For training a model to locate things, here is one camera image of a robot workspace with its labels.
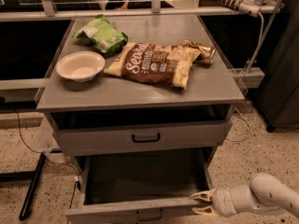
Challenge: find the grey drawer cabinet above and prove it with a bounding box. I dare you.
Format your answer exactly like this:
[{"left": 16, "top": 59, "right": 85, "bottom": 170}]
[{"left": 35, "top": 13, "right": 246, "bottom": 161}]

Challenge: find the green chip bag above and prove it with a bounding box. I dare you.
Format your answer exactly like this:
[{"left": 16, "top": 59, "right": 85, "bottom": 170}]
[{"left": 73, "top": 14, "right": 128, "bottom": 56}]

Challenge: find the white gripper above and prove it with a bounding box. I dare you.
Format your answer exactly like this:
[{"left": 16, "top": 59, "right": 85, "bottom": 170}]
[{"left": 191, "top": 185, "right": 259, "bottom": 217}]

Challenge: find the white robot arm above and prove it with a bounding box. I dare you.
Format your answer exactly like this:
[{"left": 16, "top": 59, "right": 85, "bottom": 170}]
[{"left": 191, "top": 173, "right": 299, "bottom": 217}]

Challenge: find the grey top drawer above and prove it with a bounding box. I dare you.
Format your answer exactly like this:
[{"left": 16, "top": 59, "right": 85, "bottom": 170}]
[{"left": 53, "top": 120, "right": 232, "bottom": 157}]

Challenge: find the black floor cable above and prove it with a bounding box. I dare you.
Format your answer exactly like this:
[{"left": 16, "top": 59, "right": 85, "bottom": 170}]
[{"left": 10, "top": 107, "right": 78, "bottom": 210}]

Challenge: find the black floor stand leg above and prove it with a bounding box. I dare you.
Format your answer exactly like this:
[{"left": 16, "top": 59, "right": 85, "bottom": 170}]
[{"left": 0, "top": 154, "right": 46, "bottom": 221}]

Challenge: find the brown Sea Salt chip bag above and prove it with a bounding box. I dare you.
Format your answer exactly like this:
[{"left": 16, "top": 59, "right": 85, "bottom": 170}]
[{"left": 104, "top": 43, "right": 200, "bottom": 89}]

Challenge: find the white power strip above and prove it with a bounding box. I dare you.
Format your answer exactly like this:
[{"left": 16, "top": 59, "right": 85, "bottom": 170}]
[{"left": 215, "top": 0, "right": 261, "bottom": 17}]

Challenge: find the white bowl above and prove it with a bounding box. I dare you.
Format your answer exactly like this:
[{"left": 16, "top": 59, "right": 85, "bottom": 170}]
[{"left": 56, "top": 51, "right": 106, "bottom": 83}]

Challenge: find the small gold snack bag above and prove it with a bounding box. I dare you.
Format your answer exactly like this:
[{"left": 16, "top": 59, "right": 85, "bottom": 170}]
[{"left": 182, "top": 39, "right": 215, "bottom": 65}]

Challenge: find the grey drawer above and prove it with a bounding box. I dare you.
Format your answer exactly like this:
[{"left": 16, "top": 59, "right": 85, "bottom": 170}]
[
  {"left": 65, "top": 148, "right": 212, "bottom": 224},
  {"left": 53, "top": 120, "right": 232, "bottom": 157}
]

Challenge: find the dark grey side cabinet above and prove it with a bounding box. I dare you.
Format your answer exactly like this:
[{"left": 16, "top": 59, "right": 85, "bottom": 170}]
[{"left": 253, "top": 0, "right": 299, "bottom": 133}]

